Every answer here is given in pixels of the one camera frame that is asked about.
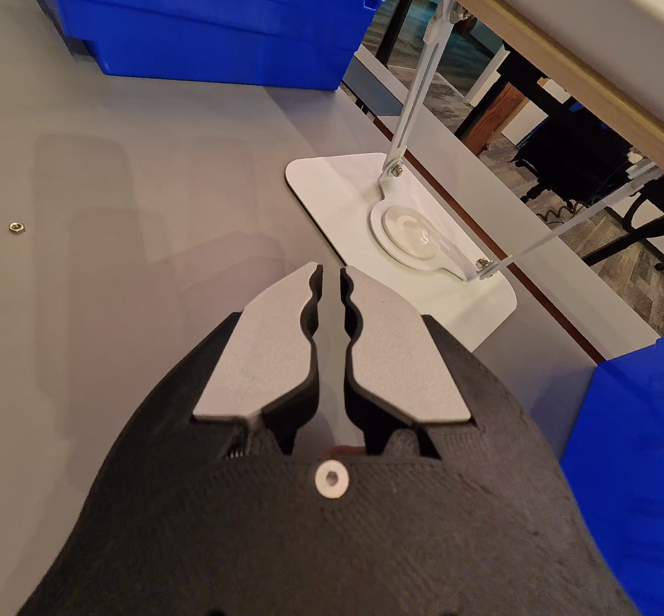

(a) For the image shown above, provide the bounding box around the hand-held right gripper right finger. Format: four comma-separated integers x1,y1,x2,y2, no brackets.
339,265,473,456

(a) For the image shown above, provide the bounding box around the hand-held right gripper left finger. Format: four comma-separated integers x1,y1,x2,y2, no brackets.
192,262,324,456

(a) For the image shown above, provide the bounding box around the white document stand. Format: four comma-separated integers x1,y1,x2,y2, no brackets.
284,0,664,352

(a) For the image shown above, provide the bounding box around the black office chair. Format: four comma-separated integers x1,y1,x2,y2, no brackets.
511,103,664,272

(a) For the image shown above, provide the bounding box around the blue plastic bin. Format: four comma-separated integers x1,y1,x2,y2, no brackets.
562,337,664,616
13,0,386,92

